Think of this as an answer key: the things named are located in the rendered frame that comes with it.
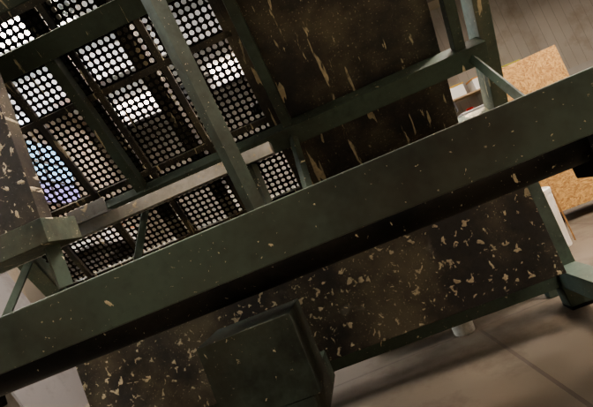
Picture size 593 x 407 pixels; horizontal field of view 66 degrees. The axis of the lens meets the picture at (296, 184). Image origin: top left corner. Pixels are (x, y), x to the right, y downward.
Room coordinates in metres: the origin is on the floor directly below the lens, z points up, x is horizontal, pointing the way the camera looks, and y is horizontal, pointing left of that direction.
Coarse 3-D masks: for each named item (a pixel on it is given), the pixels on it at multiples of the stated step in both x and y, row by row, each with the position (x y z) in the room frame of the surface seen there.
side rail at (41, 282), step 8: (40, 264) 2.01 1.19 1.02; (48, 264) 2.05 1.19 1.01; (32, 272) 2.00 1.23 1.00; (40, 272) 2.01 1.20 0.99; (48, 272) 2.04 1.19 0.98; (32, 280) 2.02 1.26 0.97; (40, 280) 2.03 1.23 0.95; (48, 280) 2.03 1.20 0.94; (40, 288) 2.05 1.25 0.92; (48, 288) 2.06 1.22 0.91; (56, 288) 2.06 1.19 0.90; (64, 288) 2.11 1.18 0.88; (48, 296) 2.08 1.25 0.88
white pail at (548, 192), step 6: (546, 180) 2.89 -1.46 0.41; (546, 186) 2.89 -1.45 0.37; (546, 192) 2.79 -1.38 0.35; (552, 192) 2.89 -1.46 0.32; (546, 198) 2.78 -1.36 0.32; (552, 198) 2.82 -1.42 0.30; (552, 204) 2.80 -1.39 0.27; (558, 204) 2.89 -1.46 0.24; (552, 210) 2.79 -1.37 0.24; (558, 210) 2.83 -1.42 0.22; (558, 216) 2.81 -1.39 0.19; (564, 216) 2.89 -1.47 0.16; (558, 222) 2.80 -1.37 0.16; (564, 228) 2.82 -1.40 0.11; (570, 228) 2.89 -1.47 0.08; (564, 234) 2.80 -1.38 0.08; (570, 240) 2.83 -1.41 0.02
